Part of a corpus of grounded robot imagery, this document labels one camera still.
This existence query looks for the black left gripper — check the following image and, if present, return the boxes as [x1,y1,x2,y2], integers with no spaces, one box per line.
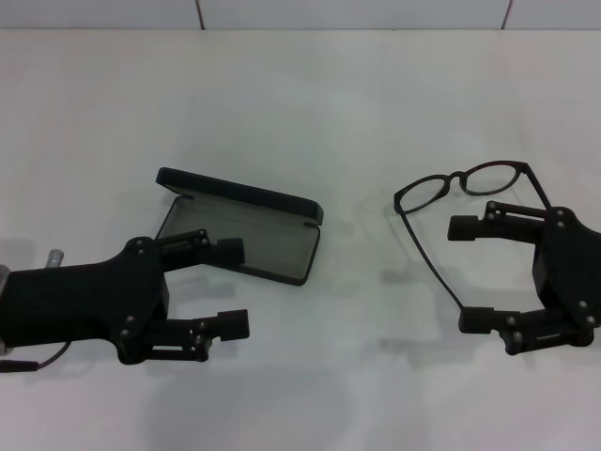
[8,237,252,365]

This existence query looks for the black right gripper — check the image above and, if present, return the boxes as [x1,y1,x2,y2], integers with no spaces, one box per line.
[447,200,601,357]

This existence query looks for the black glasses case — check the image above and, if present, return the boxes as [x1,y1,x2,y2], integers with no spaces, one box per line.
[154,166,326,288]

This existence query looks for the black glasses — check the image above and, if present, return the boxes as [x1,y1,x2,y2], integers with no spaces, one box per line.
[392,161,555,314]

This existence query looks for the left gripper black cable plug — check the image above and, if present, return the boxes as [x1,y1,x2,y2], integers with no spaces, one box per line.
[0,341,72,374]

